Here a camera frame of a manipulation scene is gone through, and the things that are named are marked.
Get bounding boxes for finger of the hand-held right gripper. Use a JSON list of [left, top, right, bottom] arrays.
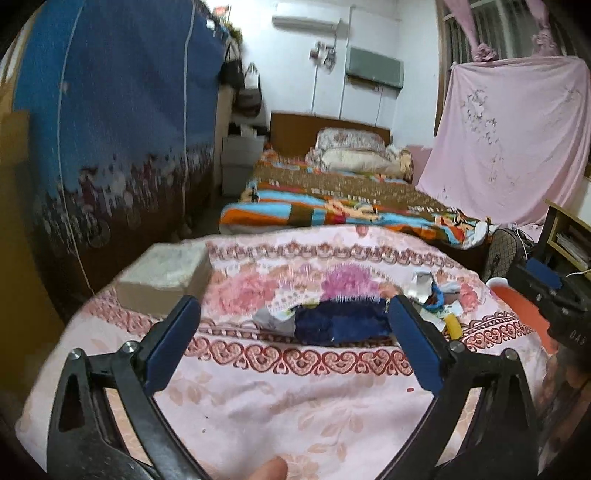
[[524, 257, 591, 298], [506, 265, 583, 325]]

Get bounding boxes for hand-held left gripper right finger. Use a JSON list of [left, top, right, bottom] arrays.
[[374, 294, 541, 480]]

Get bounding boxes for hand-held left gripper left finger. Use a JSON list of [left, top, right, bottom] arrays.
[[46, 295, 213, 480]]

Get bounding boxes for red basin with white rim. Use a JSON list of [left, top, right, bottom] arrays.
[[485, 277, 559, 352]]

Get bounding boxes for person's left hand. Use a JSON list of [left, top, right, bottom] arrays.
[[249, 456, 289, 480]]

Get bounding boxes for papers in shelf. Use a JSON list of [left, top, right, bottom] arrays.
[[556, 231, 591, 271]]

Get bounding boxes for checkered bag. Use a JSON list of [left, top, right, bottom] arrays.
[[485, 228, 532, 283]]

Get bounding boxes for wooden shelf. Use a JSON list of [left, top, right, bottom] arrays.
[[538, 199, 591, 280]]

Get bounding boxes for blue white crumpled wrapper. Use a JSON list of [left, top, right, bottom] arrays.
[[425, 282, 462, 315]]

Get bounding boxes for crumpled silver white carton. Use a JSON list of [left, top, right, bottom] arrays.
[[406, 272, 437, 303]]

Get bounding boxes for grey cardboard box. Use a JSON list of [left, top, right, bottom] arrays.
[[115, 242, 212, 319]]

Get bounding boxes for grey crumpled wrapper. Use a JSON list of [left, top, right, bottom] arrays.
[[253, 307, 298, 337]]

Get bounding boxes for pink floral table sheet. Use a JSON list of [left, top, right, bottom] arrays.
[[16, 226, 550, 480]]

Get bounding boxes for pink hanging cloth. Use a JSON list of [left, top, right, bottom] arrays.
[[416, 55, 591, 227]]

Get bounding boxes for colourful printed bed blanket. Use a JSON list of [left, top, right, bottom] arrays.
[[219, 152, 497, 250]]

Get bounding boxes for folded yellow blanket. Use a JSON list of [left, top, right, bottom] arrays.
[[388, 145, 414, 180]]

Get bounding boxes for beige pillow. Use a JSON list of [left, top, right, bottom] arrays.
[[321, 148, 398, 174]]

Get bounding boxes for white bedside cabinet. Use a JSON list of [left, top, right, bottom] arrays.
[[222, 134, 266, 197]]

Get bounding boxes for yellow wooden panel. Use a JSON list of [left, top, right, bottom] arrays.
[[0, 83, 63, 370]]

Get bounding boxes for floral pillow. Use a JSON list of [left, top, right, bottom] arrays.
[[316, 128, 386, 153]]

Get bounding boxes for dark items on cabinet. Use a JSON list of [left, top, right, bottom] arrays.
[[228, 122, 266, 137]]

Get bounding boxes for brown wooden headboard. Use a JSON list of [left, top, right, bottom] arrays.
[[270, 112, 392, 151]]

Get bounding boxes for pink curtain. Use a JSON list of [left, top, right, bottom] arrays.
[[443, 0, 499, 63], [526, 0, 566, 57]]

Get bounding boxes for window with bars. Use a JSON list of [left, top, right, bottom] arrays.
[[436, 0, 591, 65]]

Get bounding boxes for blue printed wardrobe cloth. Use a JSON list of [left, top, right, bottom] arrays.
[[14, 0, 227, 305]]

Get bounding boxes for brown handbag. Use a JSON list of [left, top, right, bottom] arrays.
[[236, 62, 264, 117]]

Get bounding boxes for black handbag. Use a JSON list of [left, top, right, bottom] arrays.
[[219, 44, 245, 88]]

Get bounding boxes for white air conditioner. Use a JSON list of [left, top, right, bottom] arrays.
[[271, 15, 342, 33]]

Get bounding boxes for white cable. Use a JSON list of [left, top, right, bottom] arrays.
[[508, 225, 591, 280]]

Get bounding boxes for white cord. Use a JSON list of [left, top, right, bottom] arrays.
[[56, 0, 98, 296]]

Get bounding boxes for grey green wall box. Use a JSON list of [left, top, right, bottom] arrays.
[[346, 46, 404, 88]]

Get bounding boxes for wall hook with items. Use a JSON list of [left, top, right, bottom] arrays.
[[309, 41, 338, 71]]

